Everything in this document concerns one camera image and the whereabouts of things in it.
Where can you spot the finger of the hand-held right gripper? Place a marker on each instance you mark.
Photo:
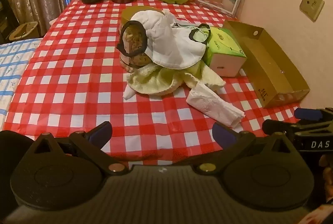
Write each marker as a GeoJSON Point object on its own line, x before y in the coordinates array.
{"type": "Point", "coordinates": [273, 125]}
{"type": "Point", "coordinates": [308, 113]}

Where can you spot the brown cardboard box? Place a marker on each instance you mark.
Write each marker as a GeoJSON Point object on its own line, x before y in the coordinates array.
{"type": "Point", "coordinates": [268, 70]}

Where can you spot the red checkered tablecloth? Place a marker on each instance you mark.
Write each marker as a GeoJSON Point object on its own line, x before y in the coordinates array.
{"type": "Point", "coordinates": [78, 70]}

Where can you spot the white paper tissue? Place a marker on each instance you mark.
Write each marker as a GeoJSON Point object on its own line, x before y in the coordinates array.
{"type": "Point", "coordinates": [213, 104]}

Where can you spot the wicker basket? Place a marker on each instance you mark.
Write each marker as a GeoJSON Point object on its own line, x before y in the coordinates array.
{"type": "Point", "coordinates": [23, 30]}

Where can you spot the blue checked bed sheet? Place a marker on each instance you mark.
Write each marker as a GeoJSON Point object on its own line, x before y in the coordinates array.
{"type": "Point", "coordinates": [13, 65]}

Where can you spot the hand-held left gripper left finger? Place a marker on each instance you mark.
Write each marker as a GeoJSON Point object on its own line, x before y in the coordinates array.
{"type": "Point", "coordinates": [101, 133]}

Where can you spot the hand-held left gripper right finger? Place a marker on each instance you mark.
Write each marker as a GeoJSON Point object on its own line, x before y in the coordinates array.
{"type": "Point", "coordinates": [223, 133]}

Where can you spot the gold wall data socket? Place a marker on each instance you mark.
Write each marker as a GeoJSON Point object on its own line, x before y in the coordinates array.
{"type": "Point", "coordinates": [311, 4]}

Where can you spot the pale yellow fluffy towel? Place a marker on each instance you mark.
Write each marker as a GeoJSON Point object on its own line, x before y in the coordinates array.
{"type": "Point", "coordinates": [166, 81]}

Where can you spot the green tissue box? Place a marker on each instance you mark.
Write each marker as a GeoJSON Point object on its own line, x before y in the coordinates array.
{"type": "Point", "coordinates": [226, 53]}

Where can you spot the person's right hand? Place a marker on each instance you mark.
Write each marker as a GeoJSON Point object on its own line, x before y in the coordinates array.
{"type": "Point", "coordinates": [327, 169]}

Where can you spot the dark cabinet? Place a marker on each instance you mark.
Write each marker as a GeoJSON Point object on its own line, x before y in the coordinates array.
{"type": "Point", "coordinates": [5, 13]}

